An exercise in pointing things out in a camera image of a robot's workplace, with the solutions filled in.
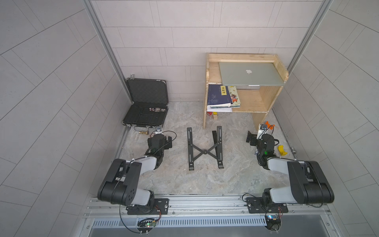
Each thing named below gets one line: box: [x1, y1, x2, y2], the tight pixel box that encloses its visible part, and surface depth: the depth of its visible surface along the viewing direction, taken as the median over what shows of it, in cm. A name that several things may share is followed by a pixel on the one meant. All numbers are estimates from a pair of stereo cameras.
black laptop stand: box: [187, 125, 225, 171], surface depth 86 cm
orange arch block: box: [265, 120, 275, 130], surface depth 104 cm
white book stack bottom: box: [206, 103, 241, 113], surface depth 83 cm
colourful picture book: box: [227, 85, 241, 109], surface depth 87 cm
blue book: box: [207, 83, 232, 106], surface depth 85 cm
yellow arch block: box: [277, 144, 288, 157], surface depth 92 cm
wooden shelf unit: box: [203, 53, 289, 131], surface depth 81 cm
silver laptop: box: [218, 61, 285, 86], surface depth 77 cm
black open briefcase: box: [122, 74, 169, 128], surface depth 107 cm
